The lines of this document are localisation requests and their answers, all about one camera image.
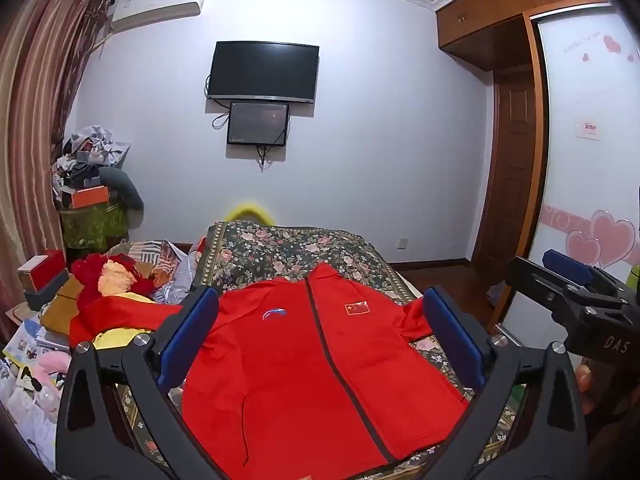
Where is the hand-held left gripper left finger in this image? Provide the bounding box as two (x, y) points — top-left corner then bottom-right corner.
(54, 284), (226, 480)

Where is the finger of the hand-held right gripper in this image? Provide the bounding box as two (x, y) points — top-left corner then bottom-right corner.
(542, 248), (632, 295)
(504, 256), (627, 315)

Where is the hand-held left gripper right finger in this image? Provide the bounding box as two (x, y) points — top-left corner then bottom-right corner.
(424, 284), (590, 480)

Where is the red zip jacket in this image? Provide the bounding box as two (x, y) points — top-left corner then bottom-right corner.
(69, 262), (475, 480)

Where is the pile of grey clothes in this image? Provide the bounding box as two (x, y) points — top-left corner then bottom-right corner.
(52, 122), (132, 196)

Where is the person's right hand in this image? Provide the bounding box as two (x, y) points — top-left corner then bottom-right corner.
(573, 362), (597, 415)

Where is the patchwork patterned bedding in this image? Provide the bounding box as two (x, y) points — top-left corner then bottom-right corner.
(105, 237), (211, 306)

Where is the red plush toy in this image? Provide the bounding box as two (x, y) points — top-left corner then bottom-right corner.
(70, 253), (158, 311)

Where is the brown wooden door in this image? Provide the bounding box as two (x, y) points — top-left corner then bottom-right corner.
(470, 67), (538, 266)

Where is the floral bedspread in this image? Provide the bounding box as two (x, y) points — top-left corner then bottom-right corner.
(112, 220), (531, 480)

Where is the pink plush toy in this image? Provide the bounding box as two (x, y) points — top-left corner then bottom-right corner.
(25, 351), (73, 386)

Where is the red and white box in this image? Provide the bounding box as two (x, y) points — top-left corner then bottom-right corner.
(17, 249), (68, 293)

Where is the orange box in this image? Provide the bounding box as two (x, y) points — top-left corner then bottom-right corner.
(70, 186), (112, 210)

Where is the pile of papers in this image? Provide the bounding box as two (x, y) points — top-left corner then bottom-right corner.
(0, 317), (71, 471)

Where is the striped brown curtain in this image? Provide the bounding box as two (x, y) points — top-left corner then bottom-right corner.
(0, 0), (113, 341)

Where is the wooden overhead cabinet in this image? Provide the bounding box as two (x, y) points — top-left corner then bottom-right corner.
(434, 0), (608, 73)

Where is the white air conditioner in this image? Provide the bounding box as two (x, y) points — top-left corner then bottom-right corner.
(109, 0), (209, 31)

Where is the yellow ring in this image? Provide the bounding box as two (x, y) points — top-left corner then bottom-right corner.
(224, 202), (277, 226)

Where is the black television cable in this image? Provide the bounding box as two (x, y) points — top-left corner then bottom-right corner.
(204, 75), (231, 131)

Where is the small black wall monitor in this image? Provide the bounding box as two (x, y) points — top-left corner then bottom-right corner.
(226, 101), (290, 147)

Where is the black wall television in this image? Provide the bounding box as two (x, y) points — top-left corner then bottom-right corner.
(206, 40), (320, 105)

